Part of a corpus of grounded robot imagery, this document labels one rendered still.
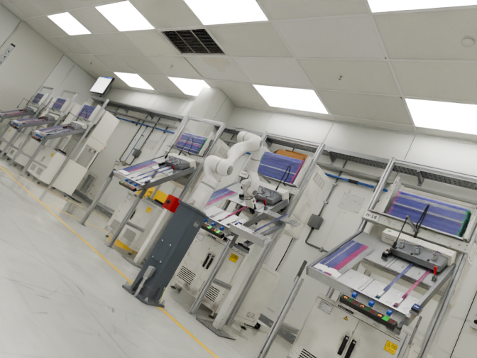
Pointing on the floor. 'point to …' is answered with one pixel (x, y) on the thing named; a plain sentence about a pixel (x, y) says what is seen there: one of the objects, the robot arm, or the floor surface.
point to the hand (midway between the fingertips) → (252, 211)
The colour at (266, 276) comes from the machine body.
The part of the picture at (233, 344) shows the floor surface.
